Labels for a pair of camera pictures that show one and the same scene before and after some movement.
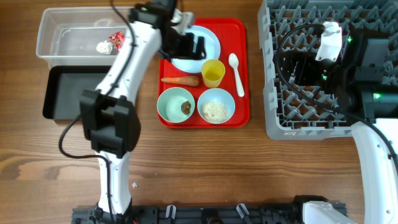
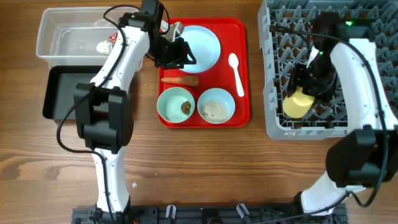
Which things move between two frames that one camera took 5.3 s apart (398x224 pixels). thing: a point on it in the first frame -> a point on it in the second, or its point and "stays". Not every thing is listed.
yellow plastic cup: x=212 y=71 -> x=297 y=104
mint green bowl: x=175 y=104 stays
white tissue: x=104 y=47 stays
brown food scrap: x=185 y=107 stays
